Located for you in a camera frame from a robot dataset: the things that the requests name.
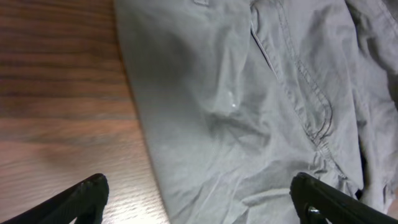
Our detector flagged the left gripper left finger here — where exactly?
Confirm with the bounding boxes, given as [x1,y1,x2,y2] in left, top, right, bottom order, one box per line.
[2,173,109,224]

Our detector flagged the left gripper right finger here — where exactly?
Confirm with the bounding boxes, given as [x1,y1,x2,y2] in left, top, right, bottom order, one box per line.
[290,172,397,224]

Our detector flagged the grey shorts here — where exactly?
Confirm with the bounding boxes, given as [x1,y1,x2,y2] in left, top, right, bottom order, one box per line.
[114,0,397,223]

